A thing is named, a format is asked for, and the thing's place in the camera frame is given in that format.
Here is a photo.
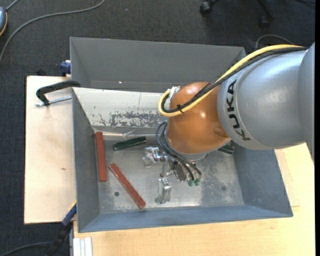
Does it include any dark green flat block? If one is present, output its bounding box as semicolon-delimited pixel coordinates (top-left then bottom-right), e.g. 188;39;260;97
217;144;236;155
112;135;148;152

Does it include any pale wood board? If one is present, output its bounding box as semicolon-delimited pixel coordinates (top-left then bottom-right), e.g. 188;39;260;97
23;75;78;225

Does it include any red-brown flat block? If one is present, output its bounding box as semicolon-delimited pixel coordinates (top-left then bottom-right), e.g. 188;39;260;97
95;131;108;183
108;163;147;210

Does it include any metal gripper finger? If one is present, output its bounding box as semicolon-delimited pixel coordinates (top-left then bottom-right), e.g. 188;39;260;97
154;176;173;206
142;146;169;168

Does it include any grey metal bin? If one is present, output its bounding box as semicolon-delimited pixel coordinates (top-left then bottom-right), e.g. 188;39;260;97
69;36;294;234

